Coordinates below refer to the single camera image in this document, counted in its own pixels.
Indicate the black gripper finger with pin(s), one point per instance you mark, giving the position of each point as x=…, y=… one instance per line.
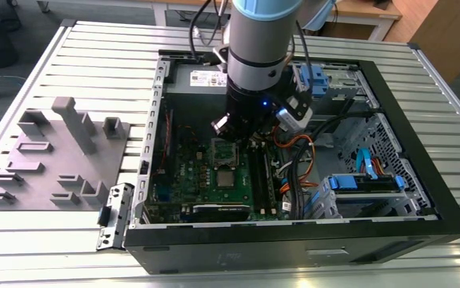
x=221, y=129

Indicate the silver CPU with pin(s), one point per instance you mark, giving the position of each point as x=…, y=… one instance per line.
x=225, y=179

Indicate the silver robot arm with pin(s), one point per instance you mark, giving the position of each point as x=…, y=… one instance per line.
x=257, y=39

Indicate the CPU socket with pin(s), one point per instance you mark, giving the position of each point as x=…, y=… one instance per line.
x=227, y=169

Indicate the grey power supply unit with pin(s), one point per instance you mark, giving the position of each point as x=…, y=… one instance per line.
x=189, y=89

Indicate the black RAM slot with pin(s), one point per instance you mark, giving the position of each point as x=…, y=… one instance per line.
x=257, y=177
x=267, y=180

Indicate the silver drive cage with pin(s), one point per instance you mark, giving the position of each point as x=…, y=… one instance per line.
x=333, y=102

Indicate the green motherboard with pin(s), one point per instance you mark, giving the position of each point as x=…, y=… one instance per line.
x=197, y=192

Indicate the black graphics card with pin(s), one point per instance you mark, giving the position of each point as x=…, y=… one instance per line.
x=217, y=211

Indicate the hard disk in blue carrier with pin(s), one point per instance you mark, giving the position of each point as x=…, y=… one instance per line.
x=343, y=181

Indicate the grey parts rack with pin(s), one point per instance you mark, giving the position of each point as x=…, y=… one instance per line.
x=69, y=162

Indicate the black PC case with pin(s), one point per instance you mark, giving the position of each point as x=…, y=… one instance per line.
x=253, y=249

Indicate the silver disk bay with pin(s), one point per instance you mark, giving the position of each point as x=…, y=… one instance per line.
x=373, y=198

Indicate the white-framed wooden desk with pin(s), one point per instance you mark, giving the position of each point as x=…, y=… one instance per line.
x=369, y=10

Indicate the brown wooden cabinet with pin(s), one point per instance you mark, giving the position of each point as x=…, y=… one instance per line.
x=453, y=36

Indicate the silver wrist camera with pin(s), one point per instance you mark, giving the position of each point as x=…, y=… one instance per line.
x=293, y=121

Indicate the silver card retention bracket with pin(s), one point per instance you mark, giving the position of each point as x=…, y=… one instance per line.
x=117, y=210

